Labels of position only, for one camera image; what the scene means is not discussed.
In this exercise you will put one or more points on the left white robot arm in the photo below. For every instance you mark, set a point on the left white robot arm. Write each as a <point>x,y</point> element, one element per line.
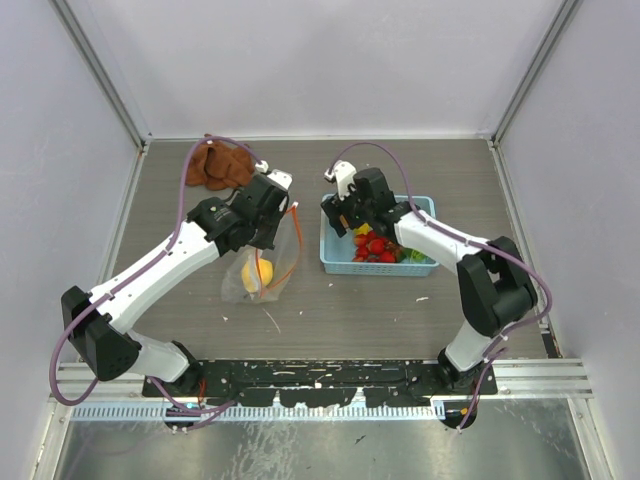
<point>101,321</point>

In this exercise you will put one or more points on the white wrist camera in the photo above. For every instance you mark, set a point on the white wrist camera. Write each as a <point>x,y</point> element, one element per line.
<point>282,178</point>
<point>341,173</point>

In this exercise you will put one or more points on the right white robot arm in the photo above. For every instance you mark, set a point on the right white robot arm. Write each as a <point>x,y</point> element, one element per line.
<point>496,289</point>

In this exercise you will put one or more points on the aluminium frame post left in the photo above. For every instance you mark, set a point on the aluminium frame post left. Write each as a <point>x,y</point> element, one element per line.
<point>83,44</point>

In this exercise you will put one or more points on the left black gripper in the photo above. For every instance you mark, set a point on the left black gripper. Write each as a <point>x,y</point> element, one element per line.
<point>267,240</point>

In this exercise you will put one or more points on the red strawberry bunch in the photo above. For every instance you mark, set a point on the red strawberry bunch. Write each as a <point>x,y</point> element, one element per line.
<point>373,248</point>

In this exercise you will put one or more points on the aluminium frame post right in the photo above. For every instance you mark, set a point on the aluminium frame post right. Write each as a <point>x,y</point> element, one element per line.
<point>552,35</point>

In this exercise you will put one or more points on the brown cloth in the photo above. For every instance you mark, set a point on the brown cloth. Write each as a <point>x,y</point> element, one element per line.
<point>217,166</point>

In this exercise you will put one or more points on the aluminium frame post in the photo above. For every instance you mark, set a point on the aluminium frame post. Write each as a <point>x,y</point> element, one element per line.
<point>552,35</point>
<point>83,44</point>

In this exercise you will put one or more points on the white slotted cable duct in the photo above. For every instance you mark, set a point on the white slotted cable duct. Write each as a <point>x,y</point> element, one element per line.
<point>163,411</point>

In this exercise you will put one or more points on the green grape bunch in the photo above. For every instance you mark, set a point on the green grape bunch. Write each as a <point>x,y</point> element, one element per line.
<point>413,256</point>

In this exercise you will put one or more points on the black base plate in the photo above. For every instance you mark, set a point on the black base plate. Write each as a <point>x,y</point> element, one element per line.
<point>315,384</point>

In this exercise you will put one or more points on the light blue plastic basket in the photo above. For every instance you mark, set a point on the light blue plastic basket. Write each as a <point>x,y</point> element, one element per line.
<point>336,255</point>

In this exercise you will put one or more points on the clear zip top bag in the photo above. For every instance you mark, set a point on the clear zip top bag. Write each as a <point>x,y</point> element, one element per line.
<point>288,245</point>

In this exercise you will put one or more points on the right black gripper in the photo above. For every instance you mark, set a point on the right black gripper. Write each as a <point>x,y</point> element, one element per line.
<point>335,207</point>

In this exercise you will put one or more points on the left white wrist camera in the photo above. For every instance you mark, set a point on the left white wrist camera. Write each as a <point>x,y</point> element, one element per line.
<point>282,178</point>

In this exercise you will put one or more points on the yellow apple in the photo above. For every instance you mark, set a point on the yellow apple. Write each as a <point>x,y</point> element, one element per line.
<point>256,274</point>

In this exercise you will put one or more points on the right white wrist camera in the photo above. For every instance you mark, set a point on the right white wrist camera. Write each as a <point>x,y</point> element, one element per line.
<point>341,173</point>

